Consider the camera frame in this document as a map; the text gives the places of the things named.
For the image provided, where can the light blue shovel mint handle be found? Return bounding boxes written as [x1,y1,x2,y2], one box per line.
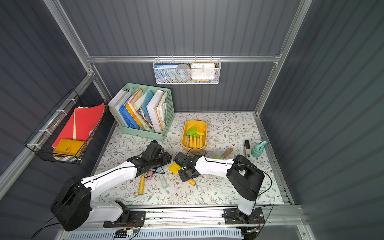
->
[157,168,168,189]

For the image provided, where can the blue shovel wooden handle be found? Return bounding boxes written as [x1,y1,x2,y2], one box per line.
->
[185,135,190,147]

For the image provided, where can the purple shovel pink handle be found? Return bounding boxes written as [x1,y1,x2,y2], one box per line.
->
[146,171,154,180]

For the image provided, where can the yellow plastic storage box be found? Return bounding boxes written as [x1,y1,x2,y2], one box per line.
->
[182,120,208,152]

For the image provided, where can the lime shovel yellow handle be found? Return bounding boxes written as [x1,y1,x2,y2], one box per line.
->
[187,126,197,148]

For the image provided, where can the yellow shovel long handle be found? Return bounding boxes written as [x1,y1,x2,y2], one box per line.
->
[197,127,205,149]

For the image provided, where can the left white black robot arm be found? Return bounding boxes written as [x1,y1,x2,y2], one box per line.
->
[51,141,172,232]

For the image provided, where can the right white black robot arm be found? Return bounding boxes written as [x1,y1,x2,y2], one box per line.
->
[174,152,265,216]

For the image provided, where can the green file organizer box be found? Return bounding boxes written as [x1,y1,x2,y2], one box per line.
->
[109,83,175,142]

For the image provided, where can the blue box in basket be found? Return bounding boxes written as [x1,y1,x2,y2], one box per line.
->
[154,63,179,84]

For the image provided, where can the blue folders in organizer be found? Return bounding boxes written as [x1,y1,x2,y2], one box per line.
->
[119,93,140,130]

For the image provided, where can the white books in organizer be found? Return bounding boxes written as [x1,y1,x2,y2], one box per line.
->
[147,90,164,134]

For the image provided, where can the black marker pen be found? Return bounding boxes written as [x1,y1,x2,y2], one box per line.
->
[243,140,251,160]

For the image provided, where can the teal spray bottle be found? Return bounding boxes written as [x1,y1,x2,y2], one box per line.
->
[251,141,269,158]

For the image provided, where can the red folder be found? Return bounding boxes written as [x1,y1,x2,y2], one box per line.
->
[52,104,106,148]

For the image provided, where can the yellow wallet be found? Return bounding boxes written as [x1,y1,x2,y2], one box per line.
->
[53,139,85,157]

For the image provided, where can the grey tape roll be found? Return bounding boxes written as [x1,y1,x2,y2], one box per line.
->
[175,64,191,83]

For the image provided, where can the white orange alarm clock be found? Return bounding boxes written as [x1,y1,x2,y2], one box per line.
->
[191,63,216,82]

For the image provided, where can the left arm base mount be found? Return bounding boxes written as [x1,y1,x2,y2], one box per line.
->
[103,211,147,228]

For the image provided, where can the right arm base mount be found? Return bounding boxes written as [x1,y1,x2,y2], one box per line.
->
[222,208,265,225]

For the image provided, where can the white wire hanging basket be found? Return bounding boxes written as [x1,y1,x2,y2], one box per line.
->
[152,57,222,85]

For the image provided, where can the black wire side basket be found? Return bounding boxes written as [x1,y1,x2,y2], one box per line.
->
[25,90,108,165]

